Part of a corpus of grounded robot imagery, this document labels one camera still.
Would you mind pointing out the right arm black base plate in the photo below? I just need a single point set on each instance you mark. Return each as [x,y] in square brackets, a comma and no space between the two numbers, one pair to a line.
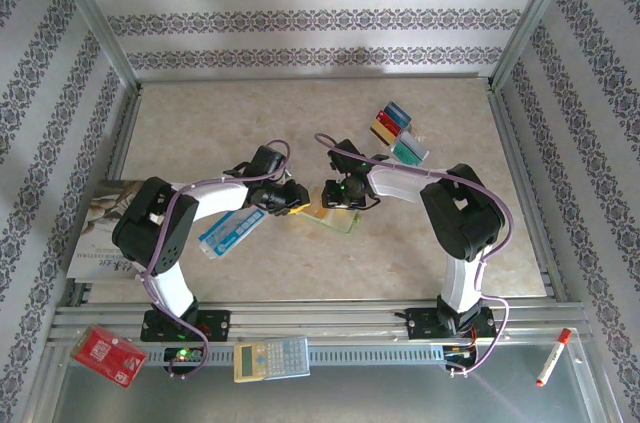
[422,323]

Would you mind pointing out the teal green plastic card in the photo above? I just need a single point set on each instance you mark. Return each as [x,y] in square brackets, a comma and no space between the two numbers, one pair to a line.
[406,153]

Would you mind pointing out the grey white plastic card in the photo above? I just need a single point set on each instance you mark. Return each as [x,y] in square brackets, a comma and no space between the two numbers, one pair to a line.
[415,144]

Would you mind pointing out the red cardboard box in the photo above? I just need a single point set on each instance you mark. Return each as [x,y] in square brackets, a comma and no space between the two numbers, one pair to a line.
[107,355]

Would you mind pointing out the gold plastic card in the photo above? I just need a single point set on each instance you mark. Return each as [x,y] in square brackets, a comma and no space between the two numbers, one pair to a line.
[319,211]

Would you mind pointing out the red plastic card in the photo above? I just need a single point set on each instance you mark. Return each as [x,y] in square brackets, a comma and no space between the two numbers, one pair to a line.
[389,124]

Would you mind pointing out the clear acrylic card stand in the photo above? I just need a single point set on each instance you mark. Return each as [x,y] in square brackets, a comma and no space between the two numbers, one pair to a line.
[402,135]

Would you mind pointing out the beige grey calculator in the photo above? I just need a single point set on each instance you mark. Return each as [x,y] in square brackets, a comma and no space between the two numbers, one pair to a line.
[270,359]

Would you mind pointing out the aluminium mounting rail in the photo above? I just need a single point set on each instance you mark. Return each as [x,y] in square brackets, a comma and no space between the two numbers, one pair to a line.
[320,320]

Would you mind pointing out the blue plastic card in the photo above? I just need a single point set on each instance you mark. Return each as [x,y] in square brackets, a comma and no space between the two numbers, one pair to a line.
[398,113]

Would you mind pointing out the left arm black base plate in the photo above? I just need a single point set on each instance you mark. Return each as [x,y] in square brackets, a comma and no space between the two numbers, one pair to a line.
[215,325]

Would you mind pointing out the blue white card packet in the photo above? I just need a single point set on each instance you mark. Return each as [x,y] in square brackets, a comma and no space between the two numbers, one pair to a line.
[235,233]

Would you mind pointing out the magazine with photo cover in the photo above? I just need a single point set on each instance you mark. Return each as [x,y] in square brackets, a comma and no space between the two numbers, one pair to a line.
[97,238]

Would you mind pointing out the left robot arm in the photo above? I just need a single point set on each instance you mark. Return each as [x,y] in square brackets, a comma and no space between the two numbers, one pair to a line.
[150,228]

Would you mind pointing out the red white marker pen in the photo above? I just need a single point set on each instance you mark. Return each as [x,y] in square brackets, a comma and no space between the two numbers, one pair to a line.
[552,358]

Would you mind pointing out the circuit board with green light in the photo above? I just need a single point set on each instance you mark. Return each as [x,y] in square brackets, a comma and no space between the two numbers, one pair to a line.
[184,354]

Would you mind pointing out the green card holder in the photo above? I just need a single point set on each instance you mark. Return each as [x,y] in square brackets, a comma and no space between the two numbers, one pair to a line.
[345,223]

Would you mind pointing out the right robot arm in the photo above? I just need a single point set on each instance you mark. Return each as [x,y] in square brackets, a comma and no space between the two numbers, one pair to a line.
[460,213]

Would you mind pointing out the yellow card with dark stripe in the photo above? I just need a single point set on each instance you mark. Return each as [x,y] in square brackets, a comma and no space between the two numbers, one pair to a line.
[382,134]

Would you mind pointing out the aluminium frame post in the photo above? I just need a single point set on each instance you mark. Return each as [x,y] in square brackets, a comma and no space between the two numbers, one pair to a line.
[95,18]
[530,18]

